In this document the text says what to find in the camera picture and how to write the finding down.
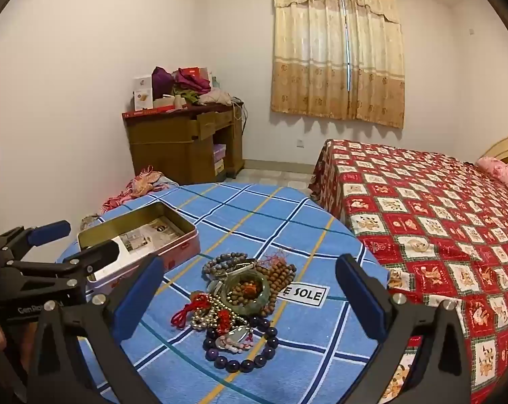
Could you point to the pink patterned cloth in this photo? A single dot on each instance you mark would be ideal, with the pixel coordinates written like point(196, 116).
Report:
point(144, 183)

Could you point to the brown wooden desk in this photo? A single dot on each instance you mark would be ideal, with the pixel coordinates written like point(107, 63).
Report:
point(165, 151)

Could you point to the lilac storage box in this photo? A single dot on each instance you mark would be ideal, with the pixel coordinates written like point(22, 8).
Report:
point(219, 151)

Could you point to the pink tin box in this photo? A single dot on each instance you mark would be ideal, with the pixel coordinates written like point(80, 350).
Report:
point(182, 248)

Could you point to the printed paper leaflet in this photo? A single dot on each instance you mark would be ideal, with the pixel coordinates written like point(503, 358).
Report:
point(153, 231)

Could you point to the pink pillow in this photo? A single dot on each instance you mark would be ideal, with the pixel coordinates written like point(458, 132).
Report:
point(502, 172)

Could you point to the beige knitted cloth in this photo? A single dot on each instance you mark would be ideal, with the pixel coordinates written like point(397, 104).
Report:
point(216, 97)

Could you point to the grey stone pendant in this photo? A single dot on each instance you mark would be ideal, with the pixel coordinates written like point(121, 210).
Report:
point(237, 336)

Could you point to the white carton box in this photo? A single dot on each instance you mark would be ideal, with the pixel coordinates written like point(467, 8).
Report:
point(142, 92)

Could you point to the bed with red patterned blanket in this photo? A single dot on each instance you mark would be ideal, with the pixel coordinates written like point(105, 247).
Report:
point(426, 219)

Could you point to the beige patterned curtain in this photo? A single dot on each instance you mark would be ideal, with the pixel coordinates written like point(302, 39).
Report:
point(321, 71)

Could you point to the blue checked tablecloth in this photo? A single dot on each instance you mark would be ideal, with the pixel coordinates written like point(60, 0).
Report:
point(279, 219)

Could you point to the red flat box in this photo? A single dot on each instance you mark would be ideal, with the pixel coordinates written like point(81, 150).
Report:
point(153, 112)

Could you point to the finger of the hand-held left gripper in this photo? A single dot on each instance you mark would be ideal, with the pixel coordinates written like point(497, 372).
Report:
point(98, 256)
point(48, 232)

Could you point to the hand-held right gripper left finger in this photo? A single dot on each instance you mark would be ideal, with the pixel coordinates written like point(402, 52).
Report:
point(138, 298)

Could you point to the green jade bangle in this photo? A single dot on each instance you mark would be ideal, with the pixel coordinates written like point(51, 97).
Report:
point(228, 292)

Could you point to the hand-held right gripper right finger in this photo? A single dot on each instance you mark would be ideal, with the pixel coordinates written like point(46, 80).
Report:
point(359, 298)

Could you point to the purple bag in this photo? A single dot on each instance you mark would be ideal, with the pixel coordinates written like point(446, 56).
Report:
point(163, 80)

